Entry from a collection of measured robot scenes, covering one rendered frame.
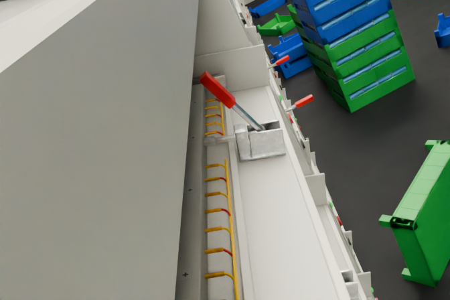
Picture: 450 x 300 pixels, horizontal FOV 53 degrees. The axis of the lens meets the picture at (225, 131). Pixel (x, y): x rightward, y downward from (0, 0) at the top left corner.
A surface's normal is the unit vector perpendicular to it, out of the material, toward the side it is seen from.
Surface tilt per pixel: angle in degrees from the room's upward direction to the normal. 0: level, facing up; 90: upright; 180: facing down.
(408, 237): 90
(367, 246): 0
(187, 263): 17
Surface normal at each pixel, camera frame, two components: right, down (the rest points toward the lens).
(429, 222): 0.65, 0.01
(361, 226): -0.44, -0.80
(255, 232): -0.17, -0.89
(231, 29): 0.04, 0.43
